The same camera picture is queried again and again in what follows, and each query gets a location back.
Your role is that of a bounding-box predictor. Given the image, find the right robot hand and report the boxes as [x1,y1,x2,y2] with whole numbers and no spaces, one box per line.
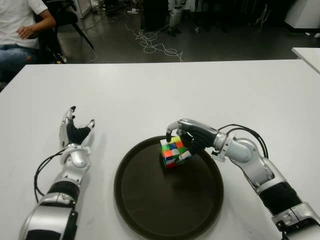
[164,118,218,162]

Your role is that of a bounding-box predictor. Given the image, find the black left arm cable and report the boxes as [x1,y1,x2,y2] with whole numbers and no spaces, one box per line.
[33,149,63,203]

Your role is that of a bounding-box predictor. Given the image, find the white box cabinet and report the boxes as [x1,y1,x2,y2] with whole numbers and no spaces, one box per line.
[74,0,92,19]

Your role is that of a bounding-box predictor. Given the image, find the folded metal stand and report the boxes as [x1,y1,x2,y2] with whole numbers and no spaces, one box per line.
[254,3,272,27]

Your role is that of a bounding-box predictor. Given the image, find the white cabinet black base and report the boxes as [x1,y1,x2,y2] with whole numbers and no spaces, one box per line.
[283,0,320,35]

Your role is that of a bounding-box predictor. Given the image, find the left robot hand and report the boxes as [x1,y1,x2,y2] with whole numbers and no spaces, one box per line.
[58,105,96,148]

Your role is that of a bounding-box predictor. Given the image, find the dark brown round plate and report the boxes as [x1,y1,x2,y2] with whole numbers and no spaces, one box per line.
[113,135,225,240]

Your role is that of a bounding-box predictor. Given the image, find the black chair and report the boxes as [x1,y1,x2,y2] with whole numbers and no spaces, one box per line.
[32,0,97,65]

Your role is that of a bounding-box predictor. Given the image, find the silver humanoid robot legs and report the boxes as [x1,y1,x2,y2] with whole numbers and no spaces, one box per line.
[167,0,187,37]

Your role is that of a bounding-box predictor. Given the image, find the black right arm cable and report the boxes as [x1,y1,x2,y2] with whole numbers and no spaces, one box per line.
[217,123,270,160]

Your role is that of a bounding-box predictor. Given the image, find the seated person white shirt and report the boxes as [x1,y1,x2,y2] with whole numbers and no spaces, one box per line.
[0,0,57,81]

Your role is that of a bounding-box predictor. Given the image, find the white side table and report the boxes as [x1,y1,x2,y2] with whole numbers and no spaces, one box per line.
[291,46,320,75]

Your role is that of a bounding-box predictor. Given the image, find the tangled white floor cable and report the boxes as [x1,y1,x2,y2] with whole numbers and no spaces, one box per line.
[124,18,184,63]

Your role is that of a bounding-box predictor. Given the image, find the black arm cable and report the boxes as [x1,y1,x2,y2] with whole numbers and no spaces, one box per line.
[217,123,270,160]
[33,149,63,203]

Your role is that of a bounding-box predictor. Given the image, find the multicoloured Rubik's cube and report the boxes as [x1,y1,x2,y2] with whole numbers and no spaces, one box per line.
[159,135,189,169]

